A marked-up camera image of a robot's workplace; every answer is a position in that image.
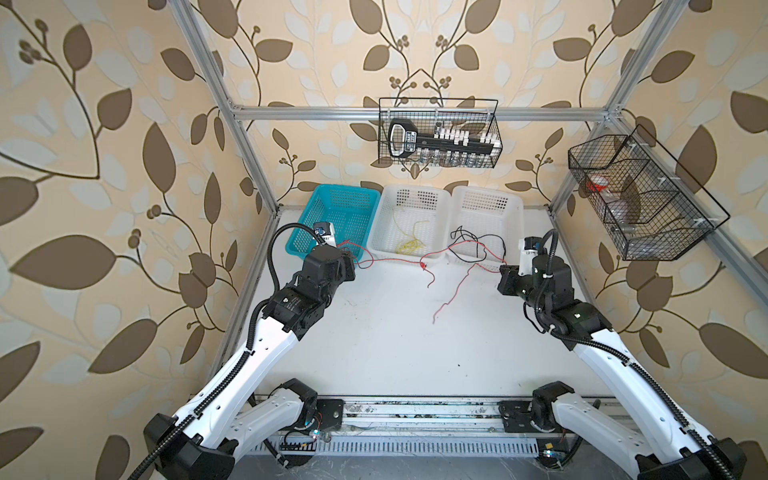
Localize yellow wires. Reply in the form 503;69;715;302
391;209;430;256

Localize red wires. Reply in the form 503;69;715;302
335;238;508;325

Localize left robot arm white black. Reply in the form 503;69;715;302
130;221;355;479

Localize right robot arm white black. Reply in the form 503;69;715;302
498;230;747;479

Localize teal plastic basket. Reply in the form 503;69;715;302
298;184;380;260

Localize right white plastic basket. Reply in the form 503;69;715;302
448;186;524;269

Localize white plastic basket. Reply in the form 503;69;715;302
367;185;451;261
448;186;524;269

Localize middle white plastic basket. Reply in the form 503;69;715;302
367;185;451;261

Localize red capped item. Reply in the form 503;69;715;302
585;175;610;193

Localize black tool with vials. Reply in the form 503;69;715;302
384;118;503;158

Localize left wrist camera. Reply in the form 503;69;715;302
313;221;336;247

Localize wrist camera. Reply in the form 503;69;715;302
313;221;336;247
518;236;542;276

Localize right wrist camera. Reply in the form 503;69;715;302
518;236;542;276

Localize side black wire basket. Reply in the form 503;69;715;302
568;124;731;261

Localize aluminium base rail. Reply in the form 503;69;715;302
179;395;661;457

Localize back black wire basket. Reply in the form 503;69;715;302
378;96;503;169

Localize aluminium frame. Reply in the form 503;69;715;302
167;0;768;289

